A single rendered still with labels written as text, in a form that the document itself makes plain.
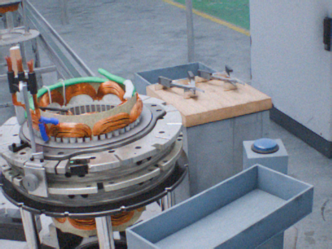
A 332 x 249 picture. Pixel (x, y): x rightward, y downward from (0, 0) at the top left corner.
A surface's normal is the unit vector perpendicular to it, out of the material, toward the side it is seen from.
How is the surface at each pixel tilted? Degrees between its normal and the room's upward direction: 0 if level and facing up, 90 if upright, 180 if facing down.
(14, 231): 90
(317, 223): 0
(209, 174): 90
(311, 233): 0
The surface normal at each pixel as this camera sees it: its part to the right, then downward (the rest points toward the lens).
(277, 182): -0.75, 0.29
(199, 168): 0.39, 0.33
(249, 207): -0.06, -0.92
